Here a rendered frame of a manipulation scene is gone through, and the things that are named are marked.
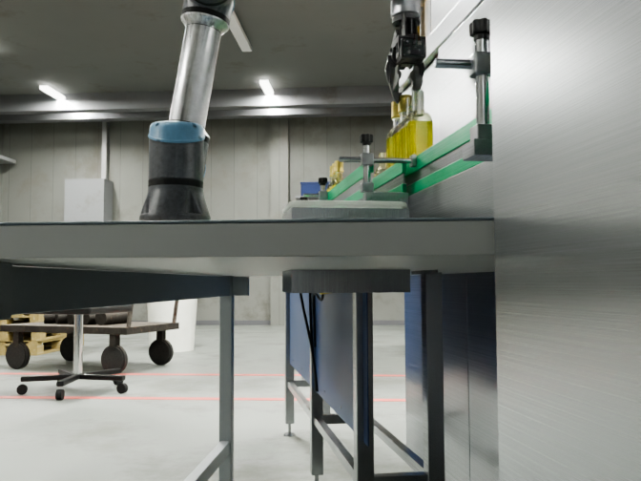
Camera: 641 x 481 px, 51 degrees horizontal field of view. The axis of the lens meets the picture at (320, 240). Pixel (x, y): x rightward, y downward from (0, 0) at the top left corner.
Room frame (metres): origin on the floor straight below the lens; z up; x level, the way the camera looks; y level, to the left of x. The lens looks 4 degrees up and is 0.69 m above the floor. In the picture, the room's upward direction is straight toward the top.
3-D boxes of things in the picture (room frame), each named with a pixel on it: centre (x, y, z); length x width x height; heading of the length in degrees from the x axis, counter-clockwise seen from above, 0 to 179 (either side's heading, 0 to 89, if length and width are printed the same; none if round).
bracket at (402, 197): (1.46, -0.14, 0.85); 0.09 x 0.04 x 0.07; 99
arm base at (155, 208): (1.45, 0.31, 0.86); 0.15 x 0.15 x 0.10
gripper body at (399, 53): (1.67, -0.22, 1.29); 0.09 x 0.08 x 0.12; 9
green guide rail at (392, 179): (2.36, -0.05, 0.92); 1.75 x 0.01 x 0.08; 9
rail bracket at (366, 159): (1.45, -0.12, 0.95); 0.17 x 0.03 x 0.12; 99
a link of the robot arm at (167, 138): (1.46, 0.31, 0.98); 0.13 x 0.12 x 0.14; 9
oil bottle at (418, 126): (1.58, -0.23, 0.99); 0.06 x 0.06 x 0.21; 9
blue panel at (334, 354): (2.33, -0.07, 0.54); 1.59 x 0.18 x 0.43; 9
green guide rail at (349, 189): (2.34, 0.02, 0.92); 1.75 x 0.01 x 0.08; 9
